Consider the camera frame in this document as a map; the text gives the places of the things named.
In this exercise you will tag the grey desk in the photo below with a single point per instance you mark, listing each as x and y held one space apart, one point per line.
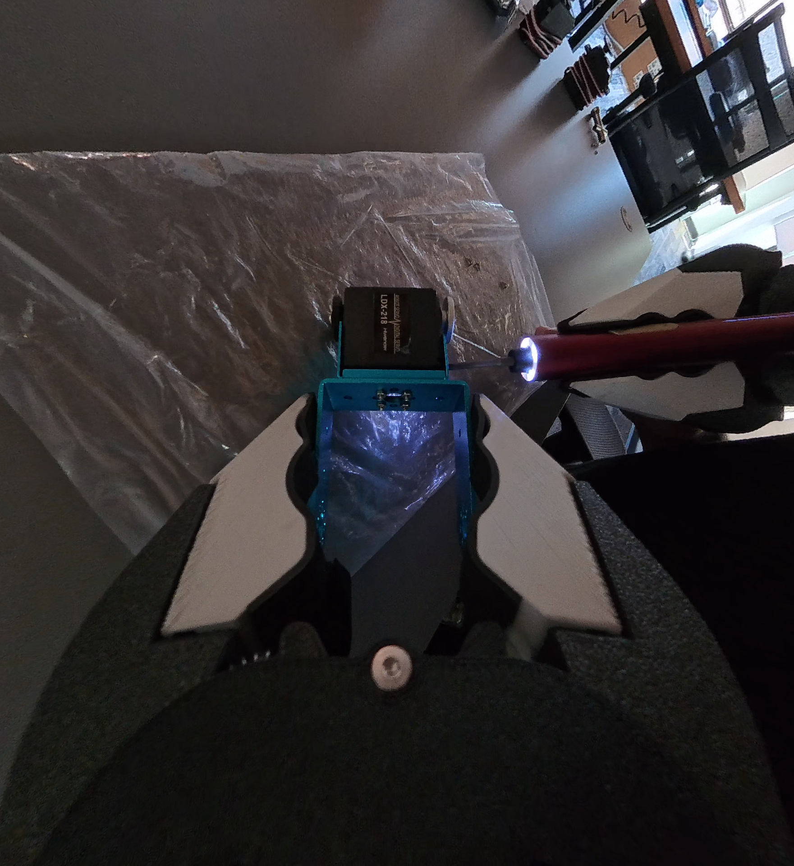
234 67

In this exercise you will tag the small brown desk object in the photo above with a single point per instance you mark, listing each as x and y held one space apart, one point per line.
596 128

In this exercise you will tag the wood-edged desk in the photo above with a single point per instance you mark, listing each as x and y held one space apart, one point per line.
681 20

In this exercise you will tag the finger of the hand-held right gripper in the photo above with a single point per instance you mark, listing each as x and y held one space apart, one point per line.
667 396
681 294

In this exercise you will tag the red electric screwdriver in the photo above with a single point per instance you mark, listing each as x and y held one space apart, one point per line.
640 345

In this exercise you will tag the black servo motor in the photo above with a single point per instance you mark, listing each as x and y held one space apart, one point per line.
390 331

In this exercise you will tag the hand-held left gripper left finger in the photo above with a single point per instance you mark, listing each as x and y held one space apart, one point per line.
241 528

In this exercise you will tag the black mesh cabinet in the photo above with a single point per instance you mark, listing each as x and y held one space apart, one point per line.
674 155

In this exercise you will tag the person's black top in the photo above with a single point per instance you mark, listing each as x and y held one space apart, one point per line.
742 609

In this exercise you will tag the blue metal servo bracket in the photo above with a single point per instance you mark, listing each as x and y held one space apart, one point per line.
430 396

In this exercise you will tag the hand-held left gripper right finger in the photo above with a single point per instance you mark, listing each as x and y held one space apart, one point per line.
539 528

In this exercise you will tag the large clear plastic bag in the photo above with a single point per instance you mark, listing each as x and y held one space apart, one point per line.
167 270

